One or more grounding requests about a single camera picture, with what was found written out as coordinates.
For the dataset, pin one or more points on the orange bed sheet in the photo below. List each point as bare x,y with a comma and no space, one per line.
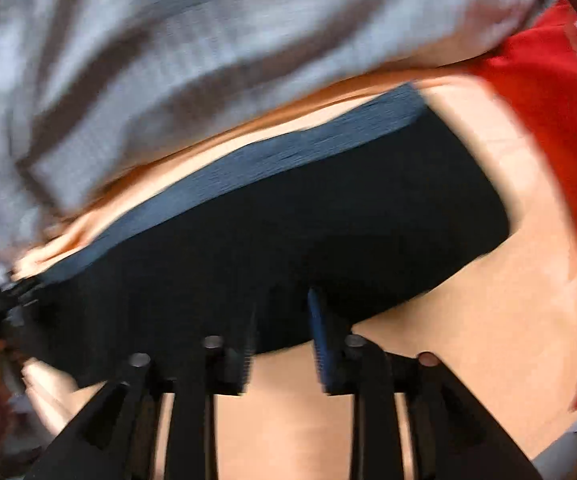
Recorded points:
468,320

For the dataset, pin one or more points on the red patterned cushion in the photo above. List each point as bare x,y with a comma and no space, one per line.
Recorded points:
548,110

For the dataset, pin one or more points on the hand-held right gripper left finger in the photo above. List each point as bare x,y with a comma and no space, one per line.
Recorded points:
247,360

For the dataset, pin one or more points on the black pants with patterned waistband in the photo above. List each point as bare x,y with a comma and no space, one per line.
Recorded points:
268,240

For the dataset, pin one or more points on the grey striped blanket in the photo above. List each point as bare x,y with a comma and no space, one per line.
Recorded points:
168,75

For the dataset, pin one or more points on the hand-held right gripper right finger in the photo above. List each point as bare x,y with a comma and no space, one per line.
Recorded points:
321,340

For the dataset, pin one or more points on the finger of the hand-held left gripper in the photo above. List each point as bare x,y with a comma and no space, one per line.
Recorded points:
21,320

